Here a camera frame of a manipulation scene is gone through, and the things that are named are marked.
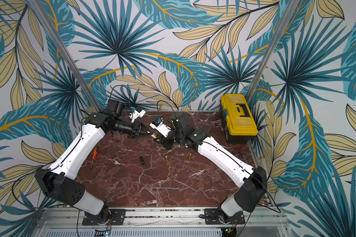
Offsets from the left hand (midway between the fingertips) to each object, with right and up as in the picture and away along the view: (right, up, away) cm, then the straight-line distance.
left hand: (150, 135), depth 68 cm
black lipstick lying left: (-9, -16, +20) cm, 27 cm away
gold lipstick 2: (+6, -16, +22) cm, 28 cm away
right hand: (+2, -1, +4) cm, 5 cm away
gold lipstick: (+2, 0, +1) cm, 2 cm away
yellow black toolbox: (+51, +7, +24) cm, 57 cm away
